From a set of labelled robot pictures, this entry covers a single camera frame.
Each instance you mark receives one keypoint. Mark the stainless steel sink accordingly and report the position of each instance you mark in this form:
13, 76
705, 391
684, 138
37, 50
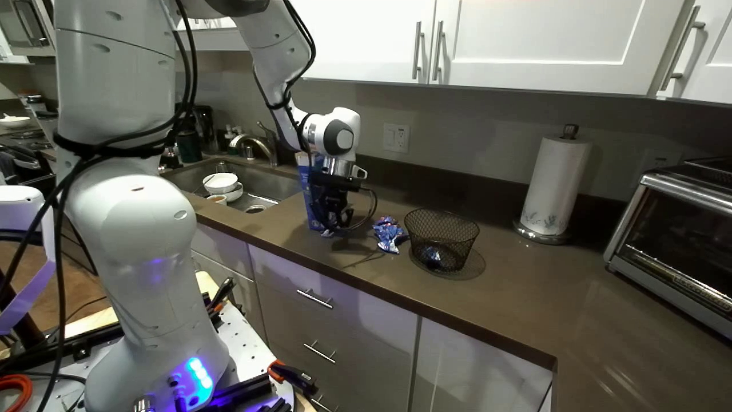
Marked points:
265, 184

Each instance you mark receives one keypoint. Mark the white rounded device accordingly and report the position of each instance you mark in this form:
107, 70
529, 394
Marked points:
19, 208

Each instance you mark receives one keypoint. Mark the chrome sink faucet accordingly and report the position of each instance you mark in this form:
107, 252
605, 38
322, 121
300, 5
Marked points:
253, 141

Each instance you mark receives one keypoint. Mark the silver toaster oven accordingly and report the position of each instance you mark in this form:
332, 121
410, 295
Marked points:
679, 237

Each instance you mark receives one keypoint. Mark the blue crumpled snack packet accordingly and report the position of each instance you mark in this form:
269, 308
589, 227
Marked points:
389, 244
387, 225
432, 256

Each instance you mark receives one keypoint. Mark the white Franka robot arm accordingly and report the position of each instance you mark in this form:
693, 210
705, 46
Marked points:
138, 229

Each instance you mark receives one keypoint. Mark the paper towel roll on holder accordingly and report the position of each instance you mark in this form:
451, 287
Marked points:
554, 184

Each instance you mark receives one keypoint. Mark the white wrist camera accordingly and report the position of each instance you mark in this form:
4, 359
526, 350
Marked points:
357, 172

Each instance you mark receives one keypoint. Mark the white wall outlet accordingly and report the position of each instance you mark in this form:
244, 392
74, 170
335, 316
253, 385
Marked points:
397, 138

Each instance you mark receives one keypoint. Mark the blue Annie's cardboard box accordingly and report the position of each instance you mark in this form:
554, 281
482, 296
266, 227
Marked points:
306, 202

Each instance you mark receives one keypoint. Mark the black marker pens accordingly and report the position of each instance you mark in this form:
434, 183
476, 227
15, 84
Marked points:
220, 295

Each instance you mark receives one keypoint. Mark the orange black hand tool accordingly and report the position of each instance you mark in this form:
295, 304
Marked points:
293, 377

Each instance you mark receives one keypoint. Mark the black coffee maker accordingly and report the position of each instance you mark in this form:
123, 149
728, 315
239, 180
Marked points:
200, 122

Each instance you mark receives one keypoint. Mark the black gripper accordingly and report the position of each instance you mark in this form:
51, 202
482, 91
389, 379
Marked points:
332, 191

